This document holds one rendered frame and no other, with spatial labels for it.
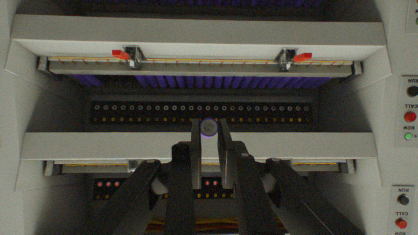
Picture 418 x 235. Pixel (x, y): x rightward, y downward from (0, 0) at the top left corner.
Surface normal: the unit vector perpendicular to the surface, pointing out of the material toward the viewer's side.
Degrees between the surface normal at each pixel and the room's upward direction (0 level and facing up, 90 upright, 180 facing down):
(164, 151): 108
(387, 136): 90
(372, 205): 90
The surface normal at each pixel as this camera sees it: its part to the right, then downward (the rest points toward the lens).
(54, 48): 0.00, 0.98
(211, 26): 0.04, -0.22
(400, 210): 0.04, 0.09
